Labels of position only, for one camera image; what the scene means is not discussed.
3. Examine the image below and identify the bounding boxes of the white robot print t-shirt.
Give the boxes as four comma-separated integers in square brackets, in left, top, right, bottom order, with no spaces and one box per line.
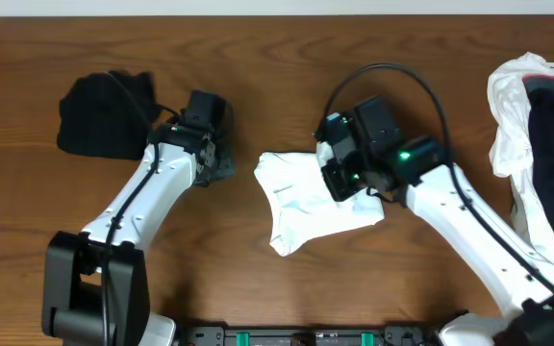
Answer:
[254,142,385,257]

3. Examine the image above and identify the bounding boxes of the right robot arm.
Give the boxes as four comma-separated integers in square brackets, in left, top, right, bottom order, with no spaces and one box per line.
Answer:
[315,98,554,346]

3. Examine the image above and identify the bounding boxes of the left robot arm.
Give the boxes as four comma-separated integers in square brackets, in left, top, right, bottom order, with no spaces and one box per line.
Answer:
[41,90,234,346]

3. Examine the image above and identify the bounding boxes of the folded black cloth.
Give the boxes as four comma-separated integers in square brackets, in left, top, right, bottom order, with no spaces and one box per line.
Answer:
[57,70,162,161]

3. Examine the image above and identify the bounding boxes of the plain white t-shirt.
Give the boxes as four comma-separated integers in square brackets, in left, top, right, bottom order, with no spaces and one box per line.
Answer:
[487,52,554,264]

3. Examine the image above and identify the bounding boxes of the left black cable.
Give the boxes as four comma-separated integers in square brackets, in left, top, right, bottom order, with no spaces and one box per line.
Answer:
[101,71,182,346]

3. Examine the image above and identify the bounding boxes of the black cable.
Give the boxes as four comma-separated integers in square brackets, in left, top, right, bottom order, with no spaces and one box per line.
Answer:
[101,71,182,346]
[322,62,554,323]

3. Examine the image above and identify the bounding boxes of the right black cable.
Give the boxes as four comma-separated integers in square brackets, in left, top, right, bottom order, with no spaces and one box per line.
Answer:
[322,62,554,323]

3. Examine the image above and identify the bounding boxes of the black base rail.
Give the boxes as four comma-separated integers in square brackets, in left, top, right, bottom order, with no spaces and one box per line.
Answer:
[176,324,442,346]

